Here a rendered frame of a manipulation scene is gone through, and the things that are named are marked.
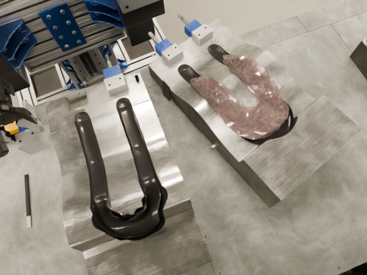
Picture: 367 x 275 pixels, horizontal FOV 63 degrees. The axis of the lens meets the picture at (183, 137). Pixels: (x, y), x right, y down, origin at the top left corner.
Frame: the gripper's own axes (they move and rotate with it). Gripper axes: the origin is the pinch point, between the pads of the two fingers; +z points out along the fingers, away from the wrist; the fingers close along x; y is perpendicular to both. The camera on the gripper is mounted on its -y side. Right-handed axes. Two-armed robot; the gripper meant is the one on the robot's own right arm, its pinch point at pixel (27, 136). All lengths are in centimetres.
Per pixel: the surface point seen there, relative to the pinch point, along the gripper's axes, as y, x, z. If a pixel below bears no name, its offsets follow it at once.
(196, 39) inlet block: 16, -47, 11
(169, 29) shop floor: 95, -55, 102
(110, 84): 7.8, -20.7, 4.5
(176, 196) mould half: -24.7, -26.4, 2.0
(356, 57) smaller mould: -5, -88, 17
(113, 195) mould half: -19.6, -14.0, 1.8
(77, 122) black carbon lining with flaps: 2.4, -9.6, 6.6
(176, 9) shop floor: 109, -66, 103
